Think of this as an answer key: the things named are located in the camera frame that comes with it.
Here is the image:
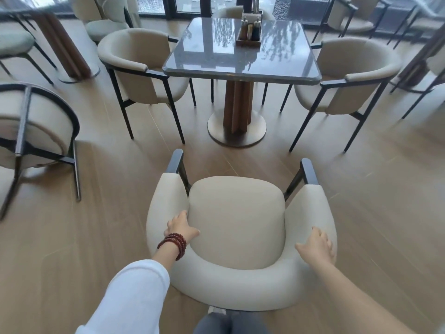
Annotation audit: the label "grey marble pedestal table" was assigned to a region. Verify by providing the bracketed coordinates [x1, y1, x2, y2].
[162, 17, 322, 148]

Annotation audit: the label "wooden condiment holder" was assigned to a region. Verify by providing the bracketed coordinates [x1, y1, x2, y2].
[236, 12, 263, 48]

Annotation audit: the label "person's left hand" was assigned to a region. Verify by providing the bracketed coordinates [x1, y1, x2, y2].
[164, 210, 201, 244]

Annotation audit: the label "wooden table pedestal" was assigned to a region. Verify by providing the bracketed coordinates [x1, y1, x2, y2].
[33, 10, 101, 84]

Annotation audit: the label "black window frame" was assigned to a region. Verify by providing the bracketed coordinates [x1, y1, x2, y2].
[132, 0, 334, 18]

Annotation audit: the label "person's right hand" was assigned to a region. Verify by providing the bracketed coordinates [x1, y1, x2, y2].
[295, 227, 337, 266]

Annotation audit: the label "person's left forearm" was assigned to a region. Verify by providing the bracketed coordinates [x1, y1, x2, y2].
[76, 240, 188, 334]

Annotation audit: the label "person's right forearm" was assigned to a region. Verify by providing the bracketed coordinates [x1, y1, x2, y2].
[306, 255, 419, 334]

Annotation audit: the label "grey trousers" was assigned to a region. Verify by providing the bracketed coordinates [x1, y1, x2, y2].
[193, 310, 272, 334]

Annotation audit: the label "red bead bracelet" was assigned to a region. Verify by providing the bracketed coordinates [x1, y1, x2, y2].
[157, 232, 188, 261]

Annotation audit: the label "cream armchair with black frame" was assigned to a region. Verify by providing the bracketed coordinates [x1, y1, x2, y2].
[280, 37, 404, 153]
[311, 0, 392, 44]
[97, 28, 197, 145]
[146, 149, 338, 312]
[69, 0, 142, 44]
[0, 83, 82, 220]
[212, 6, 276, 22]
[0, 17, 58, 86]
[389, 29, 445, 119]

